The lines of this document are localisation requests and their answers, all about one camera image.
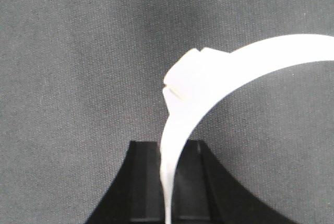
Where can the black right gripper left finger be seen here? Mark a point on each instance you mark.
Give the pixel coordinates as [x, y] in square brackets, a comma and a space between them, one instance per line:
[135, 195]

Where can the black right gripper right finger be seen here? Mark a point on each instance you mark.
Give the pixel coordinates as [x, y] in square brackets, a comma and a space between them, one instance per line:
[205, 192]

